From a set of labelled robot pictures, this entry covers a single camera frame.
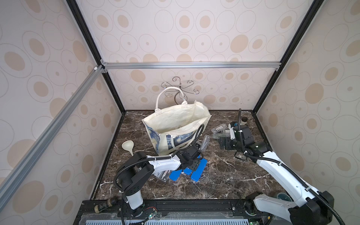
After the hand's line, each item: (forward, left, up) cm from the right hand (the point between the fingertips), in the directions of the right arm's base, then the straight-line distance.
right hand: (231, 139), depth 81 cm
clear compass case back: (+20, +3, -16) cm, 26 cm away
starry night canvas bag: (+15, +38, -10) cm, 41 cm away
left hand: (-7, +19, -14) cm, 25 cm away
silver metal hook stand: (+26, +31, +16) cm, 43 cm away
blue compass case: (-13, +18, -15) cm, 27 cm away
